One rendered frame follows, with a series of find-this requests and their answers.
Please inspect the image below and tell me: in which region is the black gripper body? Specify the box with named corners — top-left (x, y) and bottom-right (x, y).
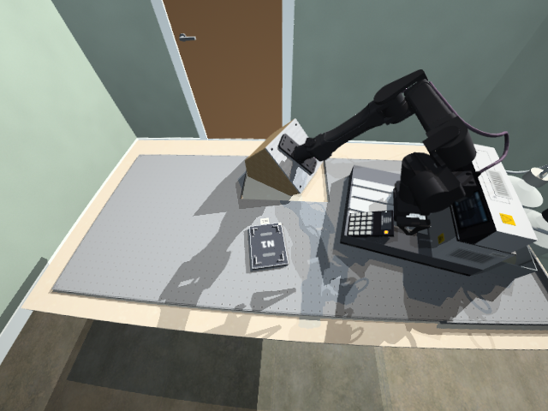
top-left (396, 181), bottom-right (430, 226)

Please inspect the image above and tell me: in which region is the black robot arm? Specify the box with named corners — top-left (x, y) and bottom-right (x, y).
top-left (278, 69), bottom-right (477, 213)

